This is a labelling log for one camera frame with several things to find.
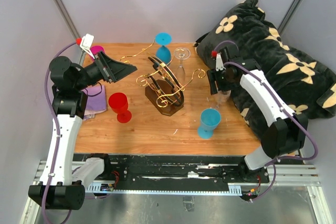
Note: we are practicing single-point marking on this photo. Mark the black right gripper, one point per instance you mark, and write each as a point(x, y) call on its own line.
point(211, 73)

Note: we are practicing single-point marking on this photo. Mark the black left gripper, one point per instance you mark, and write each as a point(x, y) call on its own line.
point(114, 70)

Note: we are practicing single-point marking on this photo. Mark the clear wine glass front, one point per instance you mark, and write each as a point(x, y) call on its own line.
point(220, 98)

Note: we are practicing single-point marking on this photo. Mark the clear wine glass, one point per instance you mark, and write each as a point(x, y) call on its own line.
point(220, 98)
point(181, 54)

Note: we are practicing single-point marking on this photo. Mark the magenta plastic wine glass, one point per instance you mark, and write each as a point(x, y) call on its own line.
point(94, 51)

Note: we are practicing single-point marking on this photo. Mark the red plastic wine glass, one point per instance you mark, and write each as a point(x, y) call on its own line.
point(118, 102)

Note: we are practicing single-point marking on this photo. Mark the clear wine glass back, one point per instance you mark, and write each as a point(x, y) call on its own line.
point(181, 54)

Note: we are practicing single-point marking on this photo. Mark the blue plastic wine glass front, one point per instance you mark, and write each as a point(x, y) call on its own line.
point(209, 121)

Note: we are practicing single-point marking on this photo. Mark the blue plastic wine glass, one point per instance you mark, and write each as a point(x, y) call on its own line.
point(209, 121)
point(163, 53)

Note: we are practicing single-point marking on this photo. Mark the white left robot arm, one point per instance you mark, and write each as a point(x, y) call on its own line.
point(65, 134)

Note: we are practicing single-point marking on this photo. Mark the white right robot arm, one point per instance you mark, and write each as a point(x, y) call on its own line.
point(286, 131)

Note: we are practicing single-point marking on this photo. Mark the blue plastic wine glass back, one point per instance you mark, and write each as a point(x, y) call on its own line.
point(163, 53)

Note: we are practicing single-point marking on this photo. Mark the purple folded cloth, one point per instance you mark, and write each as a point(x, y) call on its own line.
point(96, 103)

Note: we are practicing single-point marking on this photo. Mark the black floral plush pillow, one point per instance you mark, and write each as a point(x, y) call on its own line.
point(303, 83)

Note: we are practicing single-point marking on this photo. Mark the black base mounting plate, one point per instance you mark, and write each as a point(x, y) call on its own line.
point(176, 174)

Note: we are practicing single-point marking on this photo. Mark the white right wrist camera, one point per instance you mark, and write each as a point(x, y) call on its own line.
point(218, 60)

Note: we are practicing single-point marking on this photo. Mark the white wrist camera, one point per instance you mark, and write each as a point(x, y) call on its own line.
point(85, 43)
point(218, 60)

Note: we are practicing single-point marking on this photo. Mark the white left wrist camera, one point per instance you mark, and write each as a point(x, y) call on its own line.
point(85, 43)

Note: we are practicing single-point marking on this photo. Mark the gold wire wine glass rack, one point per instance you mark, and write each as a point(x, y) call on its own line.
point(162, 87)

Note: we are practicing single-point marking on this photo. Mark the aluminium frame rail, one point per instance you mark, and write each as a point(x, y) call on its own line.
point(285, 173)

